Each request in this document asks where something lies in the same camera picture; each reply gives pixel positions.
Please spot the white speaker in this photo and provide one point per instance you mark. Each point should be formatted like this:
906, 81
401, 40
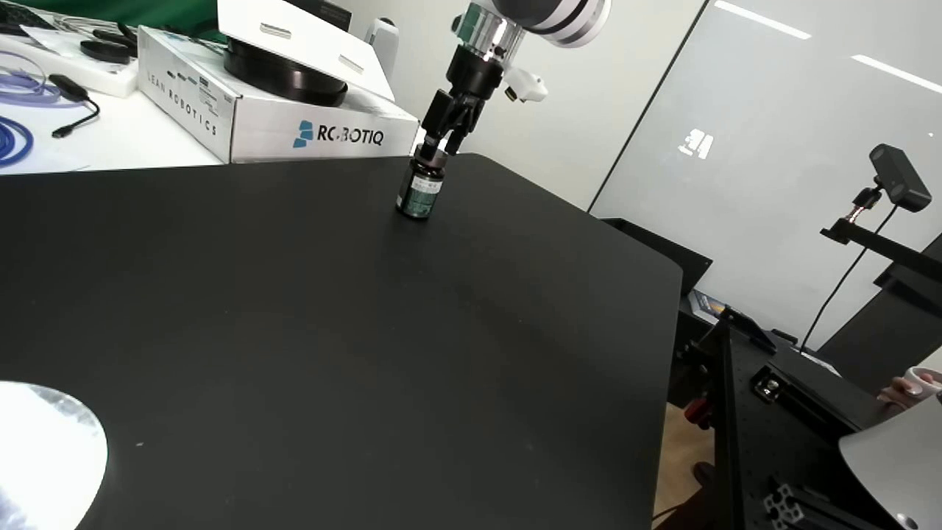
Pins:
384, 40

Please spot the black flat panel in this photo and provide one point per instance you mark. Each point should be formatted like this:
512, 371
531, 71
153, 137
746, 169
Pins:
666, 253

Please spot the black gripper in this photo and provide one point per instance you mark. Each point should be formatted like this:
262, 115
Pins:
475, 76

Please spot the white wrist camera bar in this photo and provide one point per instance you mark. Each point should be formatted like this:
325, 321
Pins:
531, 90

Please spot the white card sheet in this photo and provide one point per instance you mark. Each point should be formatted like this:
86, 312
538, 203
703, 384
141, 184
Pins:
295, 34

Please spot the grey curved metal shade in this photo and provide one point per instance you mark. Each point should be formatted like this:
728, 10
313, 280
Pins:
899, 467

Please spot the white Robotiq cardboard box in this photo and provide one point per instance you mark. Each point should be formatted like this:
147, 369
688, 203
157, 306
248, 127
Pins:
254, 122

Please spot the green cloth backdrop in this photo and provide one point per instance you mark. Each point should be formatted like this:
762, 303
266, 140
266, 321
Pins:
147, 10

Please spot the black aluminium frame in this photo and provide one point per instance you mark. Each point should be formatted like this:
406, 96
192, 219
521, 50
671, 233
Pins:
783, 430

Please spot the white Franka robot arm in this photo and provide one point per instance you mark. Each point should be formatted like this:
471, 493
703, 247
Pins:
549, 16

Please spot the black camera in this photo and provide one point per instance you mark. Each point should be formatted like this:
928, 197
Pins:
902, 178

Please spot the dark green bottle brown cap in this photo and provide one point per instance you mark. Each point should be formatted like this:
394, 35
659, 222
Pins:
418, 193

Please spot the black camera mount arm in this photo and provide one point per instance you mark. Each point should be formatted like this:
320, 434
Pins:
883, 252

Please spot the black round device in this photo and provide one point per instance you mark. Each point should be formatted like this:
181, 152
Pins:
282, 84

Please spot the silver round disc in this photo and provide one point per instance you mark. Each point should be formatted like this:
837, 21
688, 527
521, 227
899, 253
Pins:
44, 459

